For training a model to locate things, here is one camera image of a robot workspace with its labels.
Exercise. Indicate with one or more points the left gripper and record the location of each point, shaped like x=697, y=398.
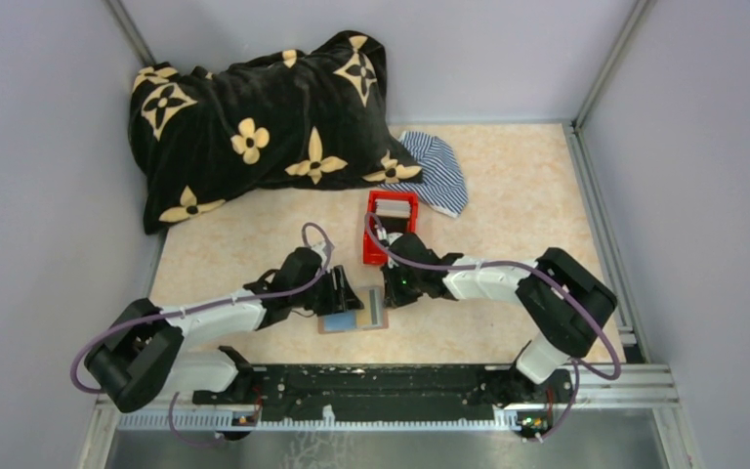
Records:
x=339, y=292

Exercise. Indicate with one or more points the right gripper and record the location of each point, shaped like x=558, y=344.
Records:
x=393, y=284

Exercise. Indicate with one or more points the pink leather card holder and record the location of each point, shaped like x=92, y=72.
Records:
x=320, y=331

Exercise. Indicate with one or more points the red plastic bin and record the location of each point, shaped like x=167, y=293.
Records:
x=371, y=255

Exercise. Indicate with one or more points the black card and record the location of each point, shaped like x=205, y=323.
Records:
x=396, y=225

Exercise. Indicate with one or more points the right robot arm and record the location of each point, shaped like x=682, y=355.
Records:
x=567, y=303

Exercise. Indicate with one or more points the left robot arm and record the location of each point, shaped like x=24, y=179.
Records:
x=152, y=352

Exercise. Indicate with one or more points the grey cards in bin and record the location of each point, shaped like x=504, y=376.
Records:
x=393, y=208

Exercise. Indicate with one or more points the blue striped cloth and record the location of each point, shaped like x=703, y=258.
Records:
x=443, y=187

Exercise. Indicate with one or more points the black floral blanket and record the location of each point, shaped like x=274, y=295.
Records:
x=289, y=120

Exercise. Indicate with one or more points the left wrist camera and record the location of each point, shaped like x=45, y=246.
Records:
x=324, y=249

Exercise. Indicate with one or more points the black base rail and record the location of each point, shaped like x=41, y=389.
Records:
x=389, y=393

